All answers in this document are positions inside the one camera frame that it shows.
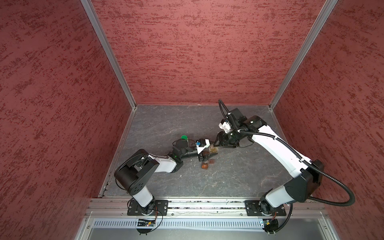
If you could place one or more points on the amber pill bottle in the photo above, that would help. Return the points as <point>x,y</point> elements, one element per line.
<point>213,150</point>

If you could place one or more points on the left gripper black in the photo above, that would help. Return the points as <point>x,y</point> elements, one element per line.
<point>205,157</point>

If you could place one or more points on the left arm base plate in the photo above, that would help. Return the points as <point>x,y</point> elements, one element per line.
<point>155,208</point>

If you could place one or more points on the aluminium frame rail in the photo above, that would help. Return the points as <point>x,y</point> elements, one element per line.
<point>178,208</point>

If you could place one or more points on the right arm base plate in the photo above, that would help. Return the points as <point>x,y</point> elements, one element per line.
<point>256,209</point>

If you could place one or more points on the white slotted cable duct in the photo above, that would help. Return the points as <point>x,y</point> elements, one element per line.
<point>253,225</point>

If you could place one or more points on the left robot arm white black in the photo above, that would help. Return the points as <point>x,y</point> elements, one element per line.
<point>134,174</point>

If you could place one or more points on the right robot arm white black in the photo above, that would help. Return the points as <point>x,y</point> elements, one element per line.
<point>304,181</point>

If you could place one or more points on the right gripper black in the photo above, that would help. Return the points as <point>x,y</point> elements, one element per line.
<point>222,136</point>

